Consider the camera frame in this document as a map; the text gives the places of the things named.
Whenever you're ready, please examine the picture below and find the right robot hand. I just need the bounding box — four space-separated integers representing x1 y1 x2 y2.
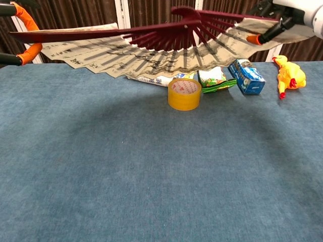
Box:
246 0 313 45

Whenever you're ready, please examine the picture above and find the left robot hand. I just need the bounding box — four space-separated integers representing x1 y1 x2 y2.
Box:
0 1 43 67

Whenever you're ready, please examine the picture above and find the red ribbed paper folding fan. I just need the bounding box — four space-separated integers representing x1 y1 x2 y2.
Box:
10 6 316 80

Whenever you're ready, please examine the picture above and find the yellow rubber chicken toy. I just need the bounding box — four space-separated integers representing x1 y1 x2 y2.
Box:
272 54 307 99

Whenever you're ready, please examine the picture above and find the blue carton box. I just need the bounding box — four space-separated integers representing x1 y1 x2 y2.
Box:
227 58 267 96

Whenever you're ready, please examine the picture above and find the green snack bag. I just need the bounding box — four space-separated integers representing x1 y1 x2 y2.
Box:
196 67 238 94

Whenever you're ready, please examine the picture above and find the yellow adhesive tape roll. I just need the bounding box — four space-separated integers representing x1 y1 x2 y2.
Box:
168 78 202 111

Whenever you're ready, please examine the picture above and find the white printed plastic package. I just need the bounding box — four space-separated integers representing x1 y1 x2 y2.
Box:
126 72 195 88

